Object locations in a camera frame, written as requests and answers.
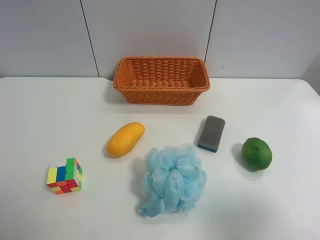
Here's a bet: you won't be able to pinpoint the orange wicker basket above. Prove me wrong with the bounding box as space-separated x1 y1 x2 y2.
113 56 210 106

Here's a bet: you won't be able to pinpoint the green lemon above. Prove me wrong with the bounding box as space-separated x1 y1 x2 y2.
241 137 273 171

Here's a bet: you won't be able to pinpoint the yellow mango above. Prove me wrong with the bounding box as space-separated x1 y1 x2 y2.
106 122 146 158

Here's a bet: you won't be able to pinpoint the grey whiteboard eraser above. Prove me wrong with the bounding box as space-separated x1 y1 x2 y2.
197 115 226 153

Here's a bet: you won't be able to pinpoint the blue mesh bath sponge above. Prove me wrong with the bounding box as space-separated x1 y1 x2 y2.
138 143 208 218

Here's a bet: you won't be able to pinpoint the multicoloured puzzle cube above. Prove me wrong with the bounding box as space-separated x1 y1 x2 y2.
46 157 83 195

